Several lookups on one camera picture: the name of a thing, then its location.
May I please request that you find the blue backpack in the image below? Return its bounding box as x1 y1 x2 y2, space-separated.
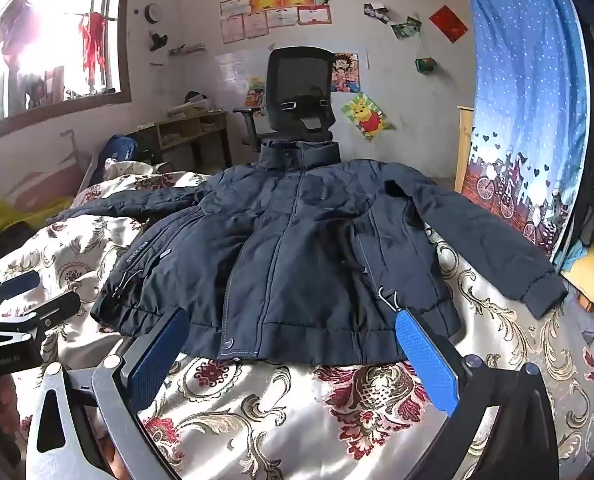
94 134 139 171

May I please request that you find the red hanging garment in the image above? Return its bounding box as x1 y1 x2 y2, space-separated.
78 11 109 83

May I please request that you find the brown framed window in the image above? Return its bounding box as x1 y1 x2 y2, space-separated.
0 0 133 133

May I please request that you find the red paper envelope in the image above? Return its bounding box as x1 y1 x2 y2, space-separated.
429 5 469 43

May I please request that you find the black mesh office chair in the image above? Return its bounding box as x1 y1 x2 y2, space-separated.
233 47 340 153

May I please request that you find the floral patterned blanket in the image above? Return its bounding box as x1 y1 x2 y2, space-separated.
0 160 594 480

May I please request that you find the blue printed curtain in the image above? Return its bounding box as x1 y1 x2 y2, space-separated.
459 0 592 261

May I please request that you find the wooden board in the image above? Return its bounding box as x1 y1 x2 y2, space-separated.
455 105 476 193

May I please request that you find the yellow bear wall poster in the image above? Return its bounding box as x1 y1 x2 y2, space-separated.
340 92 395 142

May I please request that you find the cartoon character wall poster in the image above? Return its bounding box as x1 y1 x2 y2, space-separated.
331 53 360 94

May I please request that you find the black and white photo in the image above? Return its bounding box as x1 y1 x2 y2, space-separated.
363 3 391 24

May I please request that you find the navy padded jacket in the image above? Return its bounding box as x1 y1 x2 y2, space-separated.
47 141 569 363

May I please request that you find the group of wall certificates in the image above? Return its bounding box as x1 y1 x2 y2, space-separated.
219 0 352 44

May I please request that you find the stack of papers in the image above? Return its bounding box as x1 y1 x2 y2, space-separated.
166 102 218 118

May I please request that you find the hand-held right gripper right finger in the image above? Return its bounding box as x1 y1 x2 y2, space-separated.
394 305 560 480

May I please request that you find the wooden desk with shelf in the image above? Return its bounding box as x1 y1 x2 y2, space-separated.
127 111 233 171

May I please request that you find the dark item on desk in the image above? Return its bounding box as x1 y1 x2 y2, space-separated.
184 91 217 111

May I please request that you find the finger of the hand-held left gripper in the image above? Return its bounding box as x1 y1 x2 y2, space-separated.
0 270 42 313
7 290 81 333

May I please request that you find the green photo print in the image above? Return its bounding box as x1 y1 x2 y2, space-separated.
391 16 423 41

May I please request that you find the yellow bed sheet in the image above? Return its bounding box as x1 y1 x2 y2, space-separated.
559 237 594 311

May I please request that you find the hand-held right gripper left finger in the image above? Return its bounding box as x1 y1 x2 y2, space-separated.
27 306 192 480

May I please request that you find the orange cartoon wall poster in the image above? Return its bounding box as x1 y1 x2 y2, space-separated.
245 77 267 118

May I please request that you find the yellow cloth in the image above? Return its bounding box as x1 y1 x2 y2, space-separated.
0 197 73 233

